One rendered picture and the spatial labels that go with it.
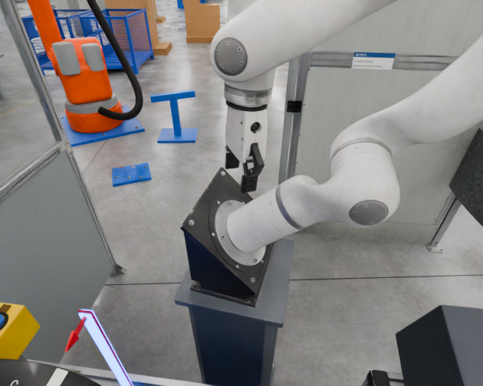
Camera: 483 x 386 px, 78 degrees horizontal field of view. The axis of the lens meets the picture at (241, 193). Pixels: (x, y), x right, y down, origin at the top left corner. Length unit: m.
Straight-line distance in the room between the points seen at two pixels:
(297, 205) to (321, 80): 1.20
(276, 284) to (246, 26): 0.69
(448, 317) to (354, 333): 1.44
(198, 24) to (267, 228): 8.70
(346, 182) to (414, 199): 1.76
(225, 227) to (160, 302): 1.31
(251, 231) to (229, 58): 0.44
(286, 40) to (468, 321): 0.47
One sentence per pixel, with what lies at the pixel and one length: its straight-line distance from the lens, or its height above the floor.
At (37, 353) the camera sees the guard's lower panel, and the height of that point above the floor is 0.25.
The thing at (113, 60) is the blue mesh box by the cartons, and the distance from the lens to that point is 6.65.
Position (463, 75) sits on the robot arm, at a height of 1.54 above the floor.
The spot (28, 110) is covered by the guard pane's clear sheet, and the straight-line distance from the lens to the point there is 1.55.
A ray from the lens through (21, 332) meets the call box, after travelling 0.86.
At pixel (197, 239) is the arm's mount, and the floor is 1.15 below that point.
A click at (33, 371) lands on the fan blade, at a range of 0.59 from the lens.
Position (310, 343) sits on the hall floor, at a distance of 1.89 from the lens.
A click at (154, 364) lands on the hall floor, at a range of 1.86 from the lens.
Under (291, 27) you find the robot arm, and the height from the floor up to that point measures 1.61.
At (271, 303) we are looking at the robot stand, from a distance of 0.87.
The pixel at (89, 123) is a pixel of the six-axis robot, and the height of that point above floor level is 0.17.
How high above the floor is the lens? 1.66
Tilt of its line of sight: 37 degrees down
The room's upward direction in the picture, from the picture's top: straight up
